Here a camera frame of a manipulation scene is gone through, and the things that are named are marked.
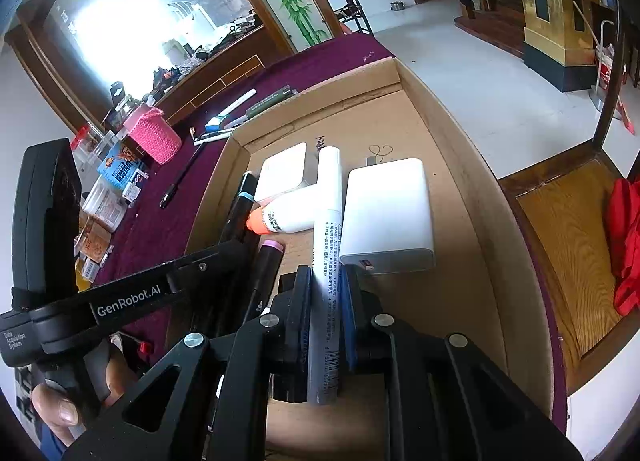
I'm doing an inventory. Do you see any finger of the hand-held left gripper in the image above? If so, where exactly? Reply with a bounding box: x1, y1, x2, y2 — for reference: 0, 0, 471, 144
167, 240, 251, 294

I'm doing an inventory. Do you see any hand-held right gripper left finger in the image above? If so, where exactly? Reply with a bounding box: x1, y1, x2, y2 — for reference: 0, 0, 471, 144
62, 265, 313, 461

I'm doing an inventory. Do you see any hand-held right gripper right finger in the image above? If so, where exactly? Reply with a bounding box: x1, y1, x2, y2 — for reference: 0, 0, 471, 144
340, 265, 583, 461

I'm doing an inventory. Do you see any black marker pink cap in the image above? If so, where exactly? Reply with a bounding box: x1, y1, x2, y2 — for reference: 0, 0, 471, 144
235, 239, 285, 327

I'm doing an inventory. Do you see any black marker blue band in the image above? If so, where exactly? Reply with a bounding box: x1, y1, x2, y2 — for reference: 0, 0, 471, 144
217, 171, 260, 247

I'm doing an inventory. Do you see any white marker pen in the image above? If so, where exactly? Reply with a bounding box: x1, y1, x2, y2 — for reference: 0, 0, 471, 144
306, 146, 346, 407

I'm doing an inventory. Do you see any white bottle orange cap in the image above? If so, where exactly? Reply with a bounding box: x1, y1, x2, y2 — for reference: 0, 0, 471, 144
246, 188, 321, 237

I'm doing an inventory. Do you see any white square box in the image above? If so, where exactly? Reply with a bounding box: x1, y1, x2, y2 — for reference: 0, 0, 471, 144
254, 142, 311, 204

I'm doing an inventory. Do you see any cardboard box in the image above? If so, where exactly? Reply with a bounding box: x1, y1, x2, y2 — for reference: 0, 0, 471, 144
165, 56, 568, 461

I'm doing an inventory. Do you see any person's left hand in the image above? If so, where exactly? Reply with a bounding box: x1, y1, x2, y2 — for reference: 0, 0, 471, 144
31, 340, 139, 447

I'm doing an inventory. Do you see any brown snack packet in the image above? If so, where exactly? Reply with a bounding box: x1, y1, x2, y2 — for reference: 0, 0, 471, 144
75, 218, 113, 264

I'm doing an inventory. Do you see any small white labelled box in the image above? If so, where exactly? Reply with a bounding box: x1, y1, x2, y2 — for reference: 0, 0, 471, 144
80, 256, 104, 283

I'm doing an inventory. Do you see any white can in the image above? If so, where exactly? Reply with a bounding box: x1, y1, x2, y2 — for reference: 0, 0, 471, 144
82, 180, 128, 232

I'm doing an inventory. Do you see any black pen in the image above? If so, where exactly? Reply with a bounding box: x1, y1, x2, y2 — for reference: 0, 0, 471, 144
159, 141, 207, 210

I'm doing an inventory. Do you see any small white blue box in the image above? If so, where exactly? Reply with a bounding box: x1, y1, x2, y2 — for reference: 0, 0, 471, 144
122, 173, 150, 204

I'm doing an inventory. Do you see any clear jar red lid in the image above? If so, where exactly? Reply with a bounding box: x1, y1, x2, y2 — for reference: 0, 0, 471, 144
70, 123, 121, 176

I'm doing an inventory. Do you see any blue snack packet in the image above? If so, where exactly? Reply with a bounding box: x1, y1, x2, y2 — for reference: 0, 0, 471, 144
96, 143, 146, 190

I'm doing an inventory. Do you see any long white pen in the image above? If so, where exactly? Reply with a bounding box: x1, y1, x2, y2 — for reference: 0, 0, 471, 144
193, 128, 236, 146

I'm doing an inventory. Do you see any pink knitted basket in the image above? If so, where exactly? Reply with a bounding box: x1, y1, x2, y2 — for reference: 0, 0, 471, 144
122, 103, 183, 165

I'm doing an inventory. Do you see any short white pen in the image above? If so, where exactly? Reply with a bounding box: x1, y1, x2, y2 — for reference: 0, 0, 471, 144
214, 89, 257, 120

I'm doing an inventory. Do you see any green pen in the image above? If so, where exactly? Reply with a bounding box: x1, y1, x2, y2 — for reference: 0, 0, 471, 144
244, 85, 297, 118

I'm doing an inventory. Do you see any wooden sideboard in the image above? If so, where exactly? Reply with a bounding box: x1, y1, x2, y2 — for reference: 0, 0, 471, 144
5, 16, 296, 142

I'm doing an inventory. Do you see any wooden chair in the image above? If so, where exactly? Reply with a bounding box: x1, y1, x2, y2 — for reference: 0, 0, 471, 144
497, 138, 640, 397

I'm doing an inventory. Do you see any red cloth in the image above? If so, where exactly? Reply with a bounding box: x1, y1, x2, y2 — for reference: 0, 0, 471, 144
605, 178, 640, 317

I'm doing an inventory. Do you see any black folding chair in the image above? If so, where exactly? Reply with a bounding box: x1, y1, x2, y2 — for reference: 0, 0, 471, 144
332, 0, 373, 36

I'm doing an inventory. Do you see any gold cabinet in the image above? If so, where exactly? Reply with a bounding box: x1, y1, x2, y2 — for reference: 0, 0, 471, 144
505, 0, 621, 92

